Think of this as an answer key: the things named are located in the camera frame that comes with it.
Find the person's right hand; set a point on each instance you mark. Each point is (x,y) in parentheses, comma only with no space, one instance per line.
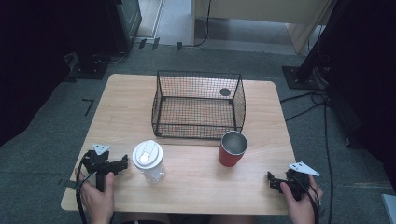
(303,211)

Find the clear plastic bottle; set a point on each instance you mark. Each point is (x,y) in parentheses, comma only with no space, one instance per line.
(154,174)

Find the black stand post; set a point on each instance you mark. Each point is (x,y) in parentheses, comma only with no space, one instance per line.
(320,40)

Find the black tape strip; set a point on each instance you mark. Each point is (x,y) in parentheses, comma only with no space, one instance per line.
(179,46)
(142,43)
(155,43)

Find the black equipment case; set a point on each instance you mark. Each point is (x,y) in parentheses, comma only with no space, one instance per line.
(124,21)

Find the black stand base plate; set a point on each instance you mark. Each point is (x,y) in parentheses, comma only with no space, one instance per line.
(300,79)
(88,70)

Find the red metal cup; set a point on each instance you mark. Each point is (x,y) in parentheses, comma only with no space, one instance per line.
(229,157)

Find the black tape corner mark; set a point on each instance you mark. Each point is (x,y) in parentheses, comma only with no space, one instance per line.
(89,105)

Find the person's left hand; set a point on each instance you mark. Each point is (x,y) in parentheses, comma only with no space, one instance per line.
(98,202)

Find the light wooden cabinet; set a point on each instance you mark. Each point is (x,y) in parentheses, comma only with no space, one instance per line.
(264,9)

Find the black round disc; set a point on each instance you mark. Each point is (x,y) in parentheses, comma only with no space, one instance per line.
(224,91)

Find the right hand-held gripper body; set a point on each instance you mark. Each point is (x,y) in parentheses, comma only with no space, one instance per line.
(299,183)

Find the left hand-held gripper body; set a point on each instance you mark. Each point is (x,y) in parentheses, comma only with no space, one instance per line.
(101,166)

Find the white flat object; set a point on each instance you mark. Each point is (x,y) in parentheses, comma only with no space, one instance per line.
(390,208)

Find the white bottle lid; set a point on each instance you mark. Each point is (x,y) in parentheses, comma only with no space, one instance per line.
(147,155)

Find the dark curtain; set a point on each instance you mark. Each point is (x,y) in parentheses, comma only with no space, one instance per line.
(367,77)
(28,62)

